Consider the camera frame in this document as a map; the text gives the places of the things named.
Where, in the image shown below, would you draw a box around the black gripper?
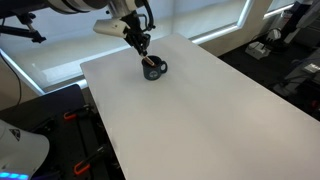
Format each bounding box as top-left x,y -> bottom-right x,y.
122,11 -> 156,58

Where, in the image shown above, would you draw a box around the marker with white end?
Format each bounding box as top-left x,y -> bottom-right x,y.
141,56 -> 156,68

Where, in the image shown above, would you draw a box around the dark blue speckled mug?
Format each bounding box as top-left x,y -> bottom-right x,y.
142,55 -> 169,81

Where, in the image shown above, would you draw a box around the white device on floor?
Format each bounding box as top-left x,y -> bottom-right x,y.
245,40 -> 272,61

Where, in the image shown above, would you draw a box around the black side desk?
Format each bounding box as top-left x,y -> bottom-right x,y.
0,83 -> 126,180

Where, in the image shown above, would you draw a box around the black and white stand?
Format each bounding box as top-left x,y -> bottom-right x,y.
265,0 -> 320,52

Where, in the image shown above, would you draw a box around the grey equipment with label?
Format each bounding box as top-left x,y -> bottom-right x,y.
273,49 -> 320,98

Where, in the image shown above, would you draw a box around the white device with blue lights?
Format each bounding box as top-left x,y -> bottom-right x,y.
0,119 -> 51,180

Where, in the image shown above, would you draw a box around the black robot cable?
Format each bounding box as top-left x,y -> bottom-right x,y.
134,0 -> 157,32

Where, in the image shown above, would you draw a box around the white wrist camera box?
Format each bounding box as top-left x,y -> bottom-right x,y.
92,18 -> 132,38

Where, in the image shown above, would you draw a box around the orange handled black clamp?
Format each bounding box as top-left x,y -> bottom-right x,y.
73,144 -> 110,176
63,104 -> 93,121

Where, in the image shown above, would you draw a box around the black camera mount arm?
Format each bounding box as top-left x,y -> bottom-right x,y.
0,6 -> 48,44

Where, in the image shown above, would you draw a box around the thin black hanging cable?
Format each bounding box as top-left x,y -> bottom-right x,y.
0,49 -> 23,108

